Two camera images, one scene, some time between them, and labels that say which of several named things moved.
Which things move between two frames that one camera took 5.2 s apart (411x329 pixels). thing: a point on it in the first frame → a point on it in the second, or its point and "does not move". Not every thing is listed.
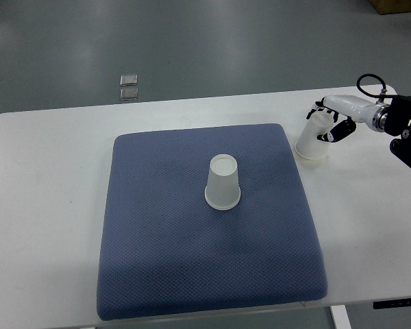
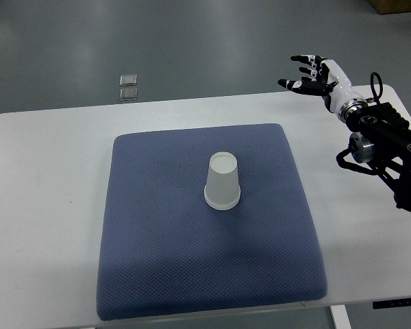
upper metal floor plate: (129, 79) does not move
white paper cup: (308, 146) → (222, 190)
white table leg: (341, 317) does not move
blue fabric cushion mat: (203, 219) does not move
